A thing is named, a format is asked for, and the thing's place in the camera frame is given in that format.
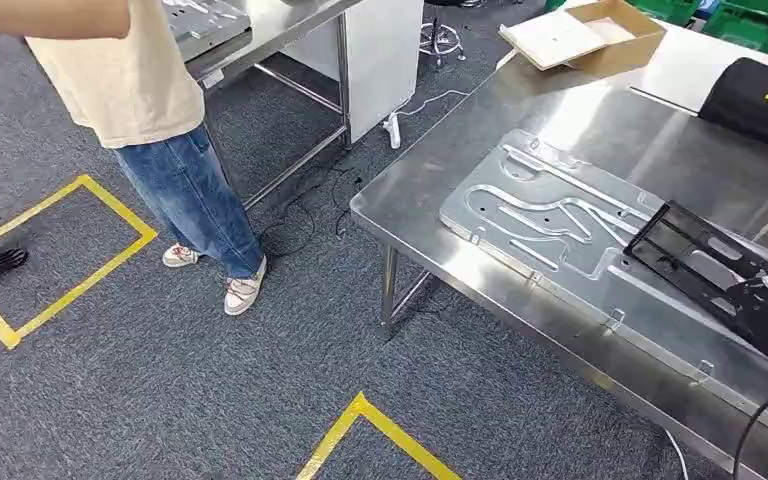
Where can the white cabinet panel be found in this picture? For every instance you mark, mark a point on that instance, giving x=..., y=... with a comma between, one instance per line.
x=384, y=60

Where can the white power strip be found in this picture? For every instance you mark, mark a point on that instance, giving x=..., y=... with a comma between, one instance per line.
x=394, y=131

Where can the large steel bench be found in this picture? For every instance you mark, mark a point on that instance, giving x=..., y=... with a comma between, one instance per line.
x=437, y=179

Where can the person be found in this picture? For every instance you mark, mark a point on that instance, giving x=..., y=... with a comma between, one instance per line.
x=152, y=86

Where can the black plastic frame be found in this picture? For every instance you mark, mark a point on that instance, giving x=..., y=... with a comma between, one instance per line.
x=682, y=252

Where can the white table board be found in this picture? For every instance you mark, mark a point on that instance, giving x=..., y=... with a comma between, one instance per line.
x=682, y=66

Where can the grooved metal plate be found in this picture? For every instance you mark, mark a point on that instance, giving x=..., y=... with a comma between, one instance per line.
x=556, y=218
x=202, y=23

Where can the steel table with legs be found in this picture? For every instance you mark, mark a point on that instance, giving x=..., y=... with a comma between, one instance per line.
x=278, y=26

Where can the open cardboard box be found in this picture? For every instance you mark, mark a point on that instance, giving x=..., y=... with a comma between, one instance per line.
x=589, y=40

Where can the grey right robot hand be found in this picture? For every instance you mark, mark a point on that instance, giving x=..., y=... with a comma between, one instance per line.
x=765, y=324

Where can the chrome stool base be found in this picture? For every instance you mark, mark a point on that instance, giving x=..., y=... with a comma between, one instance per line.
x=440, y=36

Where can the black case with yellow mark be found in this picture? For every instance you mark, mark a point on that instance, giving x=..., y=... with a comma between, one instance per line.
x=748, y=106

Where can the green plastic crate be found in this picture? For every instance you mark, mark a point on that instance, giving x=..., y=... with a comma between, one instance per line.
x=758, y=23
x=669, y=9

